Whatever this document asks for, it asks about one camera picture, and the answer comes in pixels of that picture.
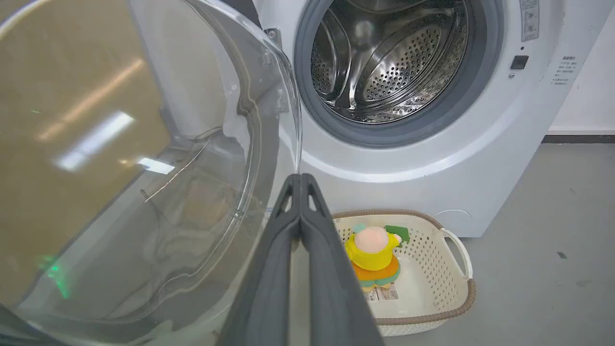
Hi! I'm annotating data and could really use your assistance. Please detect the white label sticker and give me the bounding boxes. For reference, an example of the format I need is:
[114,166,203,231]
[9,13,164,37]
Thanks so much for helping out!
[519,0,541,43]

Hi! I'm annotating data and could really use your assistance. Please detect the yellow plush doll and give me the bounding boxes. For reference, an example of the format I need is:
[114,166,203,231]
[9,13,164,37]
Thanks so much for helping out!
[344,223,411,293]

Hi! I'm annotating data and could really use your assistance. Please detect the cream perforated laundry basket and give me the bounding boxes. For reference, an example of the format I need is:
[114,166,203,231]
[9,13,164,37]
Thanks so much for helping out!
[332,209,477,337]

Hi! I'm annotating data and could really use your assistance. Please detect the white front-load washing machine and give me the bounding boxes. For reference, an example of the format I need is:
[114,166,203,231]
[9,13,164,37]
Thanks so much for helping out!
[250,0,615,238]

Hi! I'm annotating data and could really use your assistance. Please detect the stainless steel washer drum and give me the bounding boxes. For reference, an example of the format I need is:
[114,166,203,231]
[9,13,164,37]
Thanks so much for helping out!
[310,0,469,124]

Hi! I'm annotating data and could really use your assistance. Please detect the transparent washing machine door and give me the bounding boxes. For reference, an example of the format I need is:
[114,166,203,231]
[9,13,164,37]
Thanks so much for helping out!
[0,0,303,346]

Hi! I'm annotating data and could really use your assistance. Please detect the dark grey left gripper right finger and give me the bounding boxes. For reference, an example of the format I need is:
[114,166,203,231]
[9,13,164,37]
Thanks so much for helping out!
[300,173,385,346]

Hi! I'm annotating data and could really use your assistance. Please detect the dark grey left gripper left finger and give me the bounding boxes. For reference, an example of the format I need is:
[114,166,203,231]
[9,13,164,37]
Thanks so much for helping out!
[217,173,302,346]

